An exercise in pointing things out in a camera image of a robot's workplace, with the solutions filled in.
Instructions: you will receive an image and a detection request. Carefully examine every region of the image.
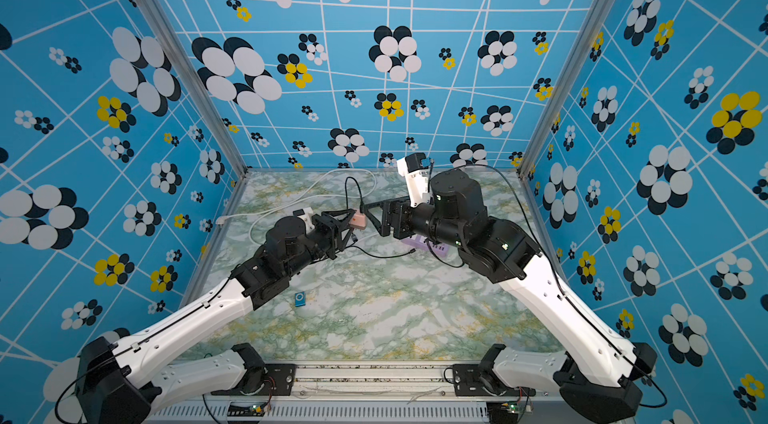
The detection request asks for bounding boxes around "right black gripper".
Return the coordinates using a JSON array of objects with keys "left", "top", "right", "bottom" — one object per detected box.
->
[{"left": 366, "top": 193, "right": 470, "bottom": 255}]

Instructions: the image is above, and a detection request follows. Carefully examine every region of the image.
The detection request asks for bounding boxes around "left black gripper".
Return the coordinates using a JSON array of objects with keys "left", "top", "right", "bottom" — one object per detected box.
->
[{"left": 285, "top": 206, "right": 357, "bottom": 279}]

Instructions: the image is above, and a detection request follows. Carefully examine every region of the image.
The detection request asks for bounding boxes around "black usb cable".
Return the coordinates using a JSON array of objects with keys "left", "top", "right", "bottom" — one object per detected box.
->
[{"left": 343, "top": 175, "right": 466, "bottom": 269}]

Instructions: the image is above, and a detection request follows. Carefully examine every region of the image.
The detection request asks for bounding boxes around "pink usb charger cube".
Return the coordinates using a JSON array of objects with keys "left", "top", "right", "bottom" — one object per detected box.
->
[{"left": 349, "top": 212, "right": 367, "bottom": 230}]

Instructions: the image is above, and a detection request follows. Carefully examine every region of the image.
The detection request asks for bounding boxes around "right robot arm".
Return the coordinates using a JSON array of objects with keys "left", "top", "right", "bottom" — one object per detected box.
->
[{"left": 362, "top": 168, "right": 657, "bottom": 423}]

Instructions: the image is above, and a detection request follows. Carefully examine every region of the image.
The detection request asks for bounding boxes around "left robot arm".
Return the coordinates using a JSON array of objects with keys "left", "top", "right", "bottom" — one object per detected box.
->
[{"left": 73, "top": 209, "right": 355, "bottom": 423}]

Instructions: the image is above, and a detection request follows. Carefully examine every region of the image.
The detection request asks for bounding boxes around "purple power strip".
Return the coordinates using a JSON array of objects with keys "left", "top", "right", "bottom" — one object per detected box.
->
[{"left": 401, "top": 235, "right": 449, "bottom": 258}]

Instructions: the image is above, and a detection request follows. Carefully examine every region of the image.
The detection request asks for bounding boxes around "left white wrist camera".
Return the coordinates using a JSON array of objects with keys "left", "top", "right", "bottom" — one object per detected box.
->
[{"left": 292, "top": 207, "right": 315, "bottom": 233}]

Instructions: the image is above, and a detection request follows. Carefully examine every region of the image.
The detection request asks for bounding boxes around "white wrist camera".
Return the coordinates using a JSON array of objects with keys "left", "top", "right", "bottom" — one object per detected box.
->
[
  {"left": 396, "top": 152, "right": 430, "bottom": 207},
  {"left": 292, "top": 207, "right": 315, "bottom": 233}
]

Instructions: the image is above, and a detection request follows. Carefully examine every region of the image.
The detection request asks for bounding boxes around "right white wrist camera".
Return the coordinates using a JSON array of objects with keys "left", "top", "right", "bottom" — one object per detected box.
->
[{"left": 396, "top": 152, "right": 430, "bottom": 207}]

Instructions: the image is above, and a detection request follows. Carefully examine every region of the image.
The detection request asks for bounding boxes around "white power strip cord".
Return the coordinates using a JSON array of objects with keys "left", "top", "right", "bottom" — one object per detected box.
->
[{"left": 215, "top": 167, "right": 379, "bottom": 245}]

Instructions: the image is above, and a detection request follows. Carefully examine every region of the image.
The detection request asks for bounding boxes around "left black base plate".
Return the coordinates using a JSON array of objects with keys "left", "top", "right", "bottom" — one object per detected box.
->
[{"left": 213, "top": 363, "right": 297, "bottom": 397}]

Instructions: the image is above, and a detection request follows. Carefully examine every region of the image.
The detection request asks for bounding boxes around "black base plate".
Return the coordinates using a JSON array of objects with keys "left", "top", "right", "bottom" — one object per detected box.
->
[
  {"left": 443, "top": 364, "right": 537, "bottom": 400},
  {"left": 213, "top": 363, "right": 297, "bottom": 397}
]

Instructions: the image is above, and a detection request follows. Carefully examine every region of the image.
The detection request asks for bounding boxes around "aluminium front rail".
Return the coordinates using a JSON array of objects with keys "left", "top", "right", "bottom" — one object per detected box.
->
[{"left": 143, "top": 359, "right": 637, "bottom": 424}]

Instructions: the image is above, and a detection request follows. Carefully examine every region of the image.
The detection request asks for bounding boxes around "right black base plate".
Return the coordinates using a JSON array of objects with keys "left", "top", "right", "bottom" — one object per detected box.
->
[{"left": 443, "top": 364, "right": 537, "bottom": 400}]

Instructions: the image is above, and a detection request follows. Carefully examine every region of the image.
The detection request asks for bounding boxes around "right corner aluminium post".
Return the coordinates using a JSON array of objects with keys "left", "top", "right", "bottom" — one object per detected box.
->
[{"left": 519, "top": 0, "right": 616, "bottom": 177}]

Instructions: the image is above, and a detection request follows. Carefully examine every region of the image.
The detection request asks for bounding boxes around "corner aluminium post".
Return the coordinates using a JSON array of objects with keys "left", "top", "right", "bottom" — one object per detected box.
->
[
  {"left": 137, "top": 0, "right": 247, "bottom": 179},
  {"left": 519, "top": 0, "right": 616, "bottom": 177}
]

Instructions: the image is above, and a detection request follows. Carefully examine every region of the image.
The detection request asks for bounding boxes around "left corner aluminium post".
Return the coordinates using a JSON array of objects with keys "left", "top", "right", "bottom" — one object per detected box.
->
[{"left": 137, "top": 0, "right": 247, "bottom": 179}]

